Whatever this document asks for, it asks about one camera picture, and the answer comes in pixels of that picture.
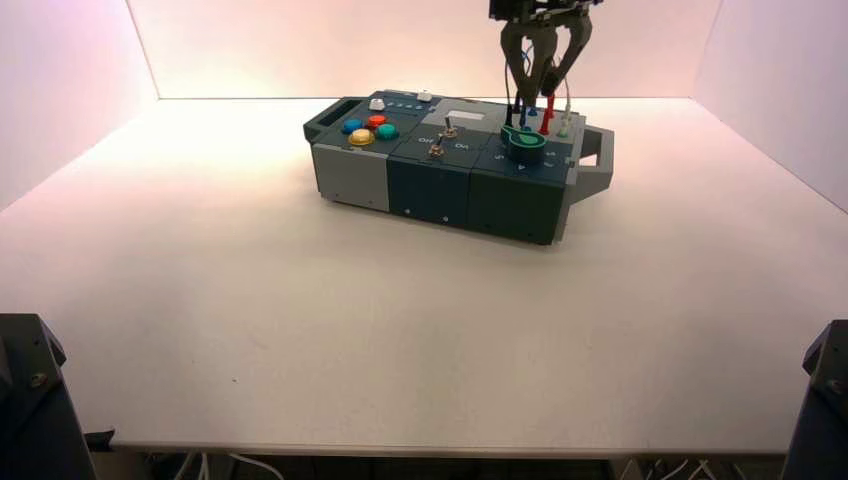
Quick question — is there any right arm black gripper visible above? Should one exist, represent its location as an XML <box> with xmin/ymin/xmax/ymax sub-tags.
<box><xmin>488</xmin><ymin>0</ymin><xmax>604</xmax><ymax>109</ymax></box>

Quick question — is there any blue wire with blue plugs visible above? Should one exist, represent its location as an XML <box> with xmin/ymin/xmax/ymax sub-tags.
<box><xmin>518</xmin><ymin>39</ymin><xmax>539</xmax><ymax>130</ymax></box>

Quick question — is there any grey and blue control box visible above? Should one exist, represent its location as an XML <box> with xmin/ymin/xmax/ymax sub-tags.
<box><xmin>303</xmin><ymin>90</ymin><xmax>615</xmax><ymax>246</ymax></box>

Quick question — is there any green rotary knob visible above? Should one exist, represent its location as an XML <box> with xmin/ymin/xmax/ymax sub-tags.
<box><xmin>500</xmin><ymin>125</ymin><xmax>549</xmax><ymax>165</ymax></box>

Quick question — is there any black table clamp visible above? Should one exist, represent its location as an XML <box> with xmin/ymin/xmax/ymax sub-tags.
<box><xmin>82</xmin><ymin>428</ymin><xmax>117</xmax><ymax>452</ymax></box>

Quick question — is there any white wire with white plugs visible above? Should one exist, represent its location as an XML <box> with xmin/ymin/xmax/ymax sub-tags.
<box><xmin>558</xmin><ymin>72</ymin><xmax>576</xmax><ymax>138</ymax></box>

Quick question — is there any red wire with red plugs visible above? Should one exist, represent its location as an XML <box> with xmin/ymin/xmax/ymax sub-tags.
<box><xmin>538</xmin><ymin>56</ymin><xmax>562</xmax><ymax>136</ymax></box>

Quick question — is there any grey wire with black plugs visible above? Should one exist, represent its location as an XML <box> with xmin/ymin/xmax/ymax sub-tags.
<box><xmin>503</xmin><ymin>59</ymin><xmax>521</xmax><ymax>128</ymax></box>

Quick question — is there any white cable under table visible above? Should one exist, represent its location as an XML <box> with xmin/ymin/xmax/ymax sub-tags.
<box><xmin>652</xmin><ymin>458</ymin><xmax>713</xmax><ymax>480</ymax></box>
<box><xmin>227</xmin><ymin>452</ymin><xmax>286</xmax><ymax>480</ymax></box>
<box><xmin>173</xmin><ymin>452</ymin><xmax>211</xmax><ymax>480</ymax></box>

